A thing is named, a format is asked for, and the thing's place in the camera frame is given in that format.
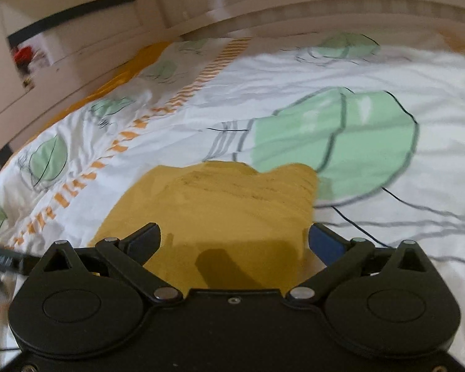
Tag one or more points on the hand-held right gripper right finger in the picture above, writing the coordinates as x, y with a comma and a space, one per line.
325, 245

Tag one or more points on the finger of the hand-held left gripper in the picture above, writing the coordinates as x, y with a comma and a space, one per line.
4, 257

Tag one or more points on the mustard yellow knit sweater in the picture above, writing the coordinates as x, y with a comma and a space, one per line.
224, 209

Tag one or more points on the yellow bed sheet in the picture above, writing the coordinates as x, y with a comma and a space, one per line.
139, 62

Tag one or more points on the white leaf print blanket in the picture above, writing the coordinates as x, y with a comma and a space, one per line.
372, 85

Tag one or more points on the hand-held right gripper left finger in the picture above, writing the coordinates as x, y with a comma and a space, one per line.
144, 240

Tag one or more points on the red item in wardrobe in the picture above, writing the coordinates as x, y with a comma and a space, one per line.
25, 55

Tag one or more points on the beige wardrobe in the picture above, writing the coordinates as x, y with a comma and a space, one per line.
81, 27

